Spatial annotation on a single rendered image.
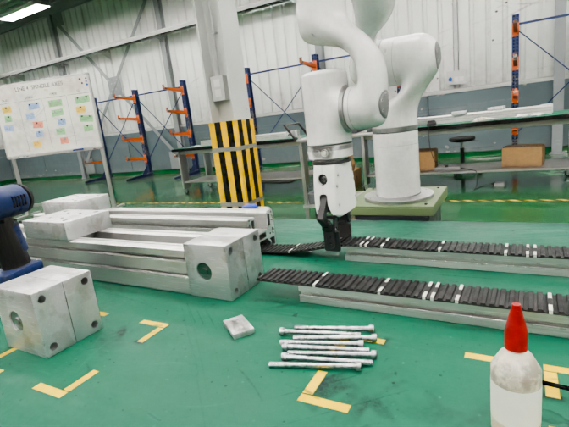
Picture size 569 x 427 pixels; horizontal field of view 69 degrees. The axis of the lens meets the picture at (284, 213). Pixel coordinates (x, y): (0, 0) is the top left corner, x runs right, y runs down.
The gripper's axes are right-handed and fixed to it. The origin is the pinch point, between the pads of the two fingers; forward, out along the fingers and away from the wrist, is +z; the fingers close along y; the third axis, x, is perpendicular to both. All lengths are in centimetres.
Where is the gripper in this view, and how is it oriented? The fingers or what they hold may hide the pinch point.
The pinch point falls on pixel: (338, 237)
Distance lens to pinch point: 83.7
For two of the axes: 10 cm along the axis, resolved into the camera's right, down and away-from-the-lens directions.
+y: 5.0, -2.5, 8.3
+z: 1.1, 9.7, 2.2
